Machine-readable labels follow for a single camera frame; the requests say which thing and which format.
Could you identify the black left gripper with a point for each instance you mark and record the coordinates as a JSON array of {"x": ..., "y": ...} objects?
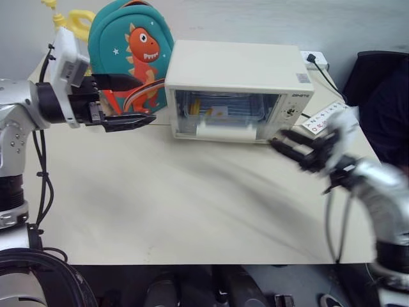
[{"x": 83, "y": 104}]

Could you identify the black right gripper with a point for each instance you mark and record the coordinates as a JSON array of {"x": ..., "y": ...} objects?
[{"x": 316, "y": 153}]

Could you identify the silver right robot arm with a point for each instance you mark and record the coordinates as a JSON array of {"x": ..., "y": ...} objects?
[{"x": 380, "y": 192}]

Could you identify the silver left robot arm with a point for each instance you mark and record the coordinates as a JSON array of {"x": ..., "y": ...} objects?
[{"x": 12, "y": 108}]

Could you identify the toaster oven control knob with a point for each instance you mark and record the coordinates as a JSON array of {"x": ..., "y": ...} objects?
[{"x": 290, "y": 112}]

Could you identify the glass toaster oven door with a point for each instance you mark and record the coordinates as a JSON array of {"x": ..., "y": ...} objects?
[{"x": 223, "y": 112}]

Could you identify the cream toaster oven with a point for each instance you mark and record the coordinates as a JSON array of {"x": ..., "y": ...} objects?
[{"x": 236, "y": 64}]

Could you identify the white card with coloured marks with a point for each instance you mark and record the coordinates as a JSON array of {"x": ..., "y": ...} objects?
[{"x": 322, "y": 118}]

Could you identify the teal dinosaur backpack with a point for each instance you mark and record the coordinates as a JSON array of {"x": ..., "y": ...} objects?
[{"x": 140, "y": 48}]

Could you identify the white power strip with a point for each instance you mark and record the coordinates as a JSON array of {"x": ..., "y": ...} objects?
[{"x": 316, "y": 57}]

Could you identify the yellow plastic toy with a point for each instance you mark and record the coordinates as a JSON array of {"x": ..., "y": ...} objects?
[{"x": 75, "y": 20}]

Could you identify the black chair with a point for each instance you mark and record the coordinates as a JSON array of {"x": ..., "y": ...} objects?
[{"x": 380, "y": 96}]

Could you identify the black and white shoe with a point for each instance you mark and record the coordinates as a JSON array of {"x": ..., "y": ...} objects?
[{"x": 330, "y": 301}]

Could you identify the dark rounded shape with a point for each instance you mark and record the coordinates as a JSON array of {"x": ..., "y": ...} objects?
[{"x": 163, "y": 291}]

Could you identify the silver robot torso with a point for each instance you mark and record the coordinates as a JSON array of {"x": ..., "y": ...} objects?
[{"x": 19, "y": 291}]

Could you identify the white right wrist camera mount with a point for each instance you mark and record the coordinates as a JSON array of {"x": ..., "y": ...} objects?
[{"x": 343, "y": 123}]

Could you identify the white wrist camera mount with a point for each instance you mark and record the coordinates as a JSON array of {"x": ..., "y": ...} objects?
[
  {"x": 343, "y": 123},
  {"x": 65, "y": 54}
]

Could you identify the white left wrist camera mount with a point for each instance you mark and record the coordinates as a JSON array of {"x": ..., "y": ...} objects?
[{"x": 65, "y": 54}]

